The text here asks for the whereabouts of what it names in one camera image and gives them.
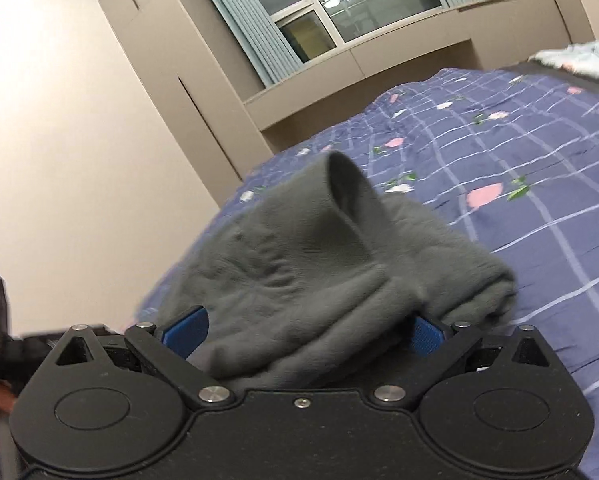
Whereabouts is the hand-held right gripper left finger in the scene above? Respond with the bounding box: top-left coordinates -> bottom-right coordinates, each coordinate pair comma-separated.
52,304 -> 235,409

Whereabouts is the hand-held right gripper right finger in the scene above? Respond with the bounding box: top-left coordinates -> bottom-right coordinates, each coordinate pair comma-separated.
371,314 -> 563,408

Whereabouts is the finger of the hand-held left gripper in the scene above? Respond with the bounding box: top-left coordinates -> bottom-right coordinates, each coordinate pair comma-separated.
9,327 -> 112,368

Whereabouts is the grey towel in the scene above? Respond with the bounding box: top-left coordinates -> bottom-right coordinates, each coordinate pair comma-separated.
152,149 -> 521,392

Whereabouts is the beige built-in cabinet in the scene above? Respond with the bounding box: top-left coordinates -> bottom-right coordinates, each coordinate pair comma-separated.
93,0 -> 599,211

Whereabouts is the floral printed pillow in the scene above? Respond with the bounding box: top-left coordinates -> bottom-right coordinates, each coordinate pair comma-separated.
527,34 -> 599,87

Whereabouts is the window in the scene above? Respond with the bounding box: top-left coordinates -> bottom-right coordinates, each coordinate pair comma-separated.
228,0 -> 460,63

